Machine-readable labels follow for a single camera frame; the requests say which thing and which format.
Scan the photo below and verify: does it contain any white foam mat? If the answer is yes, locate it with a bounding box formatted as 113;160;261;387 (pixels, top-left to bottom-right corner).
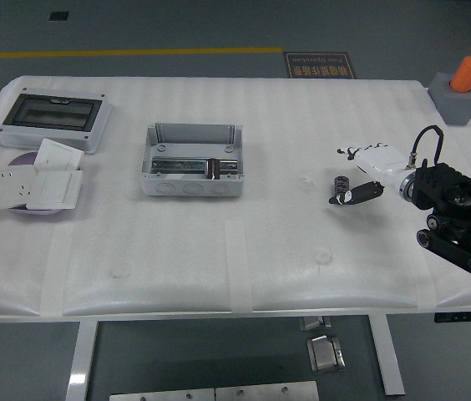
0;75;471;317

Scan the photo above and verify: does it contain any black table control panel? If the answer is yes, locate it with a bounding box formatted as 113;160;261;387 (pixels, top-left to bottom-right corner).
433;311;471;323

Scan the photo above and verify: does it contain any open grey junction box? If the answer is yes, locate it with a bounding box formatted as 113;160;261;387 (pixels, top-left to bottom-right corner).
138;122;246;198

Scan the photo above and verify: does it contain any black floor sign, orange text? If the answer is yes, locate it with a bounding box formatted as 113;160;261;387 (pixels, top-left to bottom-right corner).
283;51;357;79

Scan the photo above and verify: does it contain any orange cylinder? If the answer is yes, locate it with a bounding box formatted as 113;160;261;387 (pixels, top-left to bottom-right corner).
448;55;471;94

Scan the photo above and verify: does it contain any white wall socket panel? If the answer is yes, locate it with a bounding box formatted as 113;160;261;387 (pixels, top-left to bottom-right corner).
0;166;40;211

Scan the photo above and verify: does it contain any small metal block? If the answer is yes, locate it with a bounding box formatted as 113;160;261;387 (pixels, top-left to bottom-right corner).
297;316;332;332

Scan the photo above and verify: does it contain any white rocker switch panel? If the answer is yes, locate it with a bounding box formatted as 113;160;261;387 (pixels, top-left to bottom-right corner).
25;170;84;210
33;138;84;171

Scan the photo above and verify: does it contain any grey foam block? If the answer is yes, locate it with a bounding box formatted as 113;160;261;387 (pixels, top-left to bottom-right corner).
428;72;471;126

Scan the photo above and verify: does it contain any wide metal plate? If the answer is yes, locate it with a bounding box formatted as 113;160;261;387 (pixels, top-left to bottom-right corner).
214;380;320;401
109;388;215;401

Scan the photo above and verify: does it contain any metal rail of junction box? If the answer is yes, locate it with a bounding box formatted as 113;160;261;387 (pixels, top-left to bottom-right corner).
150;156;240;175

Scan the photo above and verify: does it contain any large metal block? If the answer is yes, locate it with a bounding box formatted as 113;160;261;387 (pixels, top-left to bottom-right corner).
306;333;347;373

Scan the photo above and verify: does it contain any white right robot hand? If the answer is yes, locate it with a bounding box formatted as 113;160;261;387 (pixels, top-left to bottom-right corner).
328;143;408;206

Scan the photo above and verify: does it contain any grey distribution box, clear lid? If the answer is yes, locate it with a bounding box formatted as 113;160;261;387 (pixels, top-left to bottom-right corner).
0;86;114;155

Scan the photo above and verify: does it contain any white table leg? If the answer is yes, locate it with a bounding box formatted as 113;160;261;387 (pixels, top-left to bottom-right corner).
367;313;407;397
64;320;99;401

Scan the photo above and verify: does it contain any purple round plate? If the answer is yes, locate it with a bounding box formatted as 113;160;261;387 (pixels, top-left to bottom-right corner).
6;152;73;217

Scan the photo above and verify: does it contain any white tape strip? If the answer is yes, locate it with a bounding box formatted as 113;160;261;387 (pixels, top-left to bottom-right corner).
411;275;438;312

